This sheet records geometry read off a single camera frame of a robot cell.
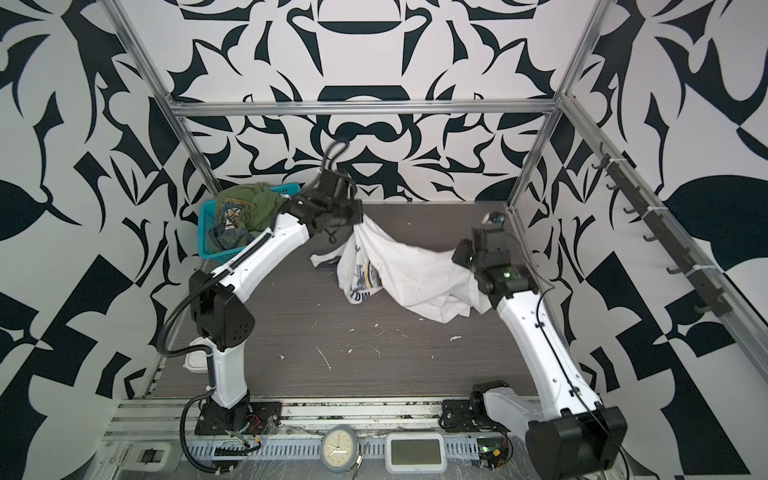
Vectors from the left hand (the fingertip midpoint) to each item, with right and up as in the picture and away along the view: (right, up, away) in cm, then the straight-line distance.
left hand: (362, 205), depth 84 cm
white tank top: (+20, -22, 0) cm, 29 cm away
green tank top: (-44, -1, +22) cm, 49 cm away
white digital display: (+13, -56, -18) cm, 60 cm away
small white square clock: (-43, -42, -4) cm, 60 cm away
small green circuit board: (+32, -59, -13) cm, 68 cm away
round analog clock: (-4, -56, -17) cm, 58 cm away
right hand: (+28, -11, -7) cm, 30 cm away
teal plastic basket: (-55, -1, +21) cm, 59 cm away
